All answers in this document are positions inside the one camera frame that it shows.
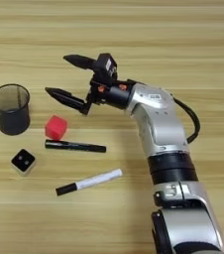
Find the black mesh pen cup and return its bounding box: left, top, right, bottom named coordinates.
left=0, top=83, right=32, bottom=137

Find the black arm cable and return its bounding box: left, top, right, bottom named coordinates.
left=172, top=96, right=202, bottom=145

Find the white cube black face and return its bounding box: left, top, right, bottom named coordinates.
left=10, top=148, right=38, bottom=178

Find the white marker black cap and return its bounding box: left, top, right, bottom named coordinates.
left=55, top=168, right=124, bottom=197

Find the red cube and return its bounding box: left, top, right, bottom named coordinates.
left=44, top=114, right=68, bottom=142

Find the small black box white label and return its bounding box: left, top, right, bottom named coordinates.
left=94, top=52, right=119, bottom=80

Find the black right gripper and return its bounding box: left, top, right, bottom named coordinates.
left=44, top=54, right=139, bottom=116

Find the black marker pen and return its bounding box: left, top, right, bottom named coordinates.
left=44, top=139, right=108, bottom=154

